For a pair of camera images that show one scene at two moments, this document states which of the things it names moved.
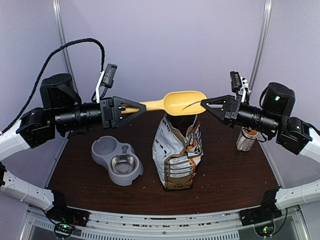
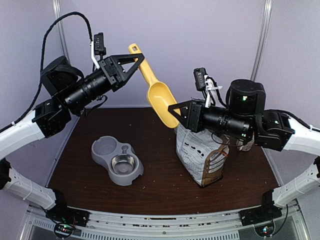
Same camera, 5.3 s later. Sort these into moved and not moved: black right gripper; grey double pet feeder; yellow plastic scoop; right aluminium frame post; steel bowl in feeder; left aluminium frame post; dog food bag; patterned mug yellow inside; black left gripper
Moved: black right gripper; black left gripper; yellow plastic scoop; dog food bag
Not moved: left aluminium frame post; grey double pet feeder; patterned mug yellow inside; right aluminium frame post; steel bowl in feeder
